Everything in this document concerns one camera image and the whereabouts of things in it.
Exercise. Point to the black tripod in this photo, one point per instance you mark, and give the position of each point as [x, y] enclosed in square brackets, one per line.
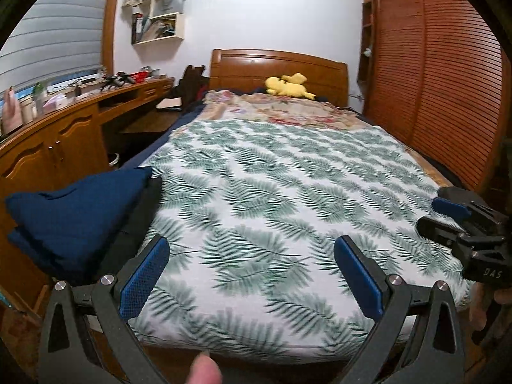
[110, 83]
[125, 77]

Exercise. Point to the dark wooden chair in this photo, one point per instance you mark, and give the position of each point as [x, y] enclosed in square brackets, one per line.
[192, 80]

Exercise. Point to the white wall shelf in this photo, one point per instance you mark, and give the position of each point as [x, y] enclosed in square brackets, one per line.
[180, 26]

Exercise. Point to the black binder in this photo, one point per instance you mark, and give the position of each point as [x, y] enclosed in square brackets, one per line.
[137, 28]

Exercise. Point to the wooden window frame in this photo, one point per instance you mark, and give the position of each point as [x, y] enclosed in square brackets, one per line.
[108, 28]

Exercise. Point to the wooden desk cabinet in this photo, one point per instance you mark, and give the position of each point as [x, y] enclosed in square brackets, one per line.
[72, 140]

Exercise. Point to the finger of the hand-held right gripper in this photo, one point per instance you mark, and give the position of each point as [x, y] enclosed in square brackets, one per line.
[438, 228]
[448, 207]

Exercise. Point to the black folded cloth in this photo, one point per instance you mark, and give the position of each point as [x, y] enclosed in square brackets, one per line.
[140, 216]

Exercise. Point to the wooden bed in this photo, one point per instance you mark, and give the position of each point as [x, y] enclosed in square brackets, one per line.
[248, 68]

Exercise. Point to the person's right hand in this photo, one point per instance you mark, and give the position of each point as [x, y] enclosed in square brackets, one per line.
[478, 308]

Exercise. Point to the leaf print bed sheet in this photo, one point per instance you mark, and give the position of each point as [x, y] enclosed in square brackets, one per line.
[280, 192]

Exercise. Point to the person's left hand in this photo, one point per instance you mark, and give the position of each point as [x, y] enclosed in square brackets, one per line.
[206, 372]

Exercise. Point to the white jar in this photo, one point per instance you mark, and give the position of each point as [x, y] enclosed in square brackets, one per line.
[28, 108]

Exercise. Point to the wooden louvered wardrobe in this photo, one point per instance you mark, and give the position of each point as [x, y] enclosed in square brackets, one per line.
[440, 88]

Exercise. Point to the floral blanket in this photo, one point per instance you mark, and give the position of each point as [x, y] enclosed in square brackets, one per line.
[288, 110]

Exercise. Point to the red basket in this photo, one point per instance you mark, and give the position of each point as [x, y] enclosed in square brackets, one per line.
[140, 76]

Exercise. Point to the yellow plush toy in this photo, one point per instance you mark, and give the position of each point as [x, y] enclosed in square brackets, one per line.
[286, 86]

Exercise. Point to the grey window blind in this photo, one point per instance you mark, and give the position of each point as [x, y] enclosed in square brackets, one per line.
[52, 36]

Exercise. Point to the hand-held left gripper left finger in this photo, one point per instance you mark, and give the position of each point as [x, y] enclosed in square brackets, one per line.
[144, 280]

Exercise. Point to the white waste bin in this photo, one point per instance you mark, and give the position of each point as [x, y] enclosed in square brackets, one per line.
[113, 160]

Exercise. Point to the grey paper bag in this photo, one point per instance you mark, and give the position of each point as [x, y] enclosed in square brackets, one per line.
[168, 4]

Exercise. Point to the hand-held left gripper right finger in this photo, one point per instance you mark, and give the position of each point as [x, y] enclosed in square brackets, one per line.
[360, 284]

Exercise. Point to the navy blue suit jacket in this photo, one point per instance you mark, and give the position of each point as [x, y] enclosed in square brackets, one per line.
[72, 216]

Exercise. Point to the white pink tissue box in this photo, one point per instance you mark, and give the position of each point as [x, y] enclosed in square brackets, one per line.
[54, 103]

